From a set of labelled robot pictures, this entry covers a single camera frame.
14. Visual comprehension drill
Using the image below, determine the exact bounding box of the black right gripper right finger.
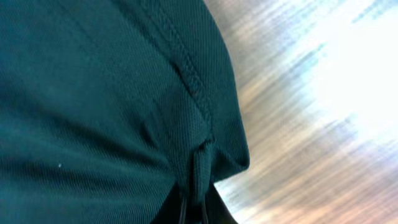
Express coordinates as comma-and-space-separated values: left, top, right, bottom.
201, 184, 238, 224

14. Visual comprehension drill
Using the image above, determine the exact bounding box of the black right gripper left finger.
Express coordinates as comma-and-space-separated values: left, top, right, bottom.
152, 184, 187, 224

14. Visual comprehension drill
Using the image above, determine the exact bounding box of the black t-shirt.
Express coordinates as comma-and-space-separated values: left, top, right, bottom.
1, 0, 249, 223

